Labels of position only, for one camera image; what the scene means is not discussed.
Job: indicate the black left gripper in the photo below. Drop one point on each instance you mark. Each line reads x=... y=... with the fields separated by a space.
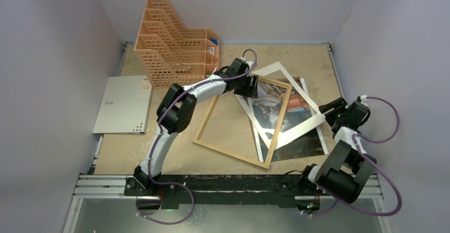
x=250 y=91

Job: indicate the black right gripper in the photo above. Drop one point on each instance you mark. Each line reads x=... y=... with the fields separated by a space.
x=335 y=109

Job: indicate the wooden picture frame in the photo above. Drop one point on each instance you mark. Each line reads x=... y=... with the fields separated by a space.
x=225 y=129

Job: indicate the white photo mat board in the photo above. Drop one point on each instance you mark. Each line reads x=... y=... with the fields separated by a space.
x=281 y=99

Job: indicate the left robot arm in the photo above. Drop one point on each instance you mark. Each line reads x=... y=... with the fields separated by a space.
x=175 y=112

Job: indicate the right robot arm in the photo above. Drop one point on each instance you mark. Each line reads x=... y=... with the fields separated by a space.
x=344 y=172

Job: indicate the red white item in organizer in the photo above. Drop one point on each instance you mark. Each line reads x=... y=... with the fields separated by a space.
x=211 y=50

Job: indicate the blue item in organizer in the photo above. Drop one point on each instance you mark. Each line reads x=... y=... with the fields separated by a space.
x=214 y=41

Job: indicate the orange plastic file organizer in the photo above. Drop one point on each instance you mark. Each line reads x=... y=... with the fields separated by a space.
x=169 y=51

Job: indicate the grey booklet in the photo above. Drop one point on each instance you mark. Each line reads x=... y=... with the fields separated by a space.
x=125 y=106

